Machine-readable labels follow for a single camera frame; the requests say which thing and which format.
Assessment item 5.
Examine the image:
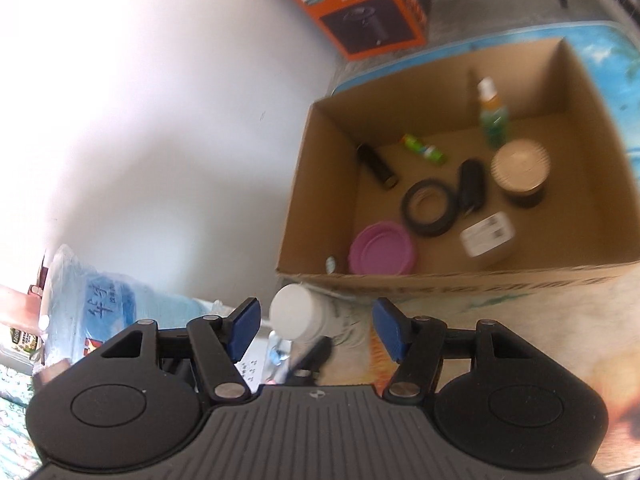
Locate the white supplement bottle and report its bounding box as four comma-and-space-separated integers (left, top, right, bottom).
269, 284, 352, 342

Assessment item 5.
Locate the orange appliance box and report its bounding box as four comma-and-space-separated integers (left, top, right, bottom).
293, 0, 427, 61

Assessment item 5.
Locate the white power strip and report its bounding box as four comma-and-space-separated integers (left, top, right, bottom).
235, 326, 292, 393

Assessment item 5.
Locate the white power adapter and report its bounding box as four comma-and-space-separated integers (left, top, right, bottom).
459, 211, 515, 268

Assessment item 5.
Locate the black tape roll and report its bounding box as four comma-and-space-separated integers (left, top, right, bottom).
400, 179, 458, 237

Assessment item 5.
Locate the green glue stick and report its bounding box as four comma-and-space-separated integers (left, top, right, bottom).
401, 134, 446, 166

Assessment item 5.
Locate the gold lid cream jar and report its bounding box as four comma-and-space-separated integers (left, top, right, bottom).
490, 139, 551, 208

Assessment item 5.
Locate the brown cardboard box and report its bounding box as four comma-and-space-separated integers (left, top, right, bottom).
277, 38, 639, 296

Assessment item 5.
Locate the green dropper bottle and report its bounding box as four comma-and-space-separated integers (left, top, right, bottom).
477, 77, 509, 150

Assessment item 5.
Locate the black gold lipstick tube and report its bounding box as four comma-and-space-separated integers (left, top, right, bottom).
356, 143, 399, 190

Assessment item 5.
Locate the black key fob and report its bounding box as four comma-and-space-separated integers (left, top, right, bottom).
458, 158, 487, 216

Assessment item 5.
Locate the blue water jug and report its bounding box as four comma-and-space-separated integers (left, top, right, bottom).
39, 245, 214, 366

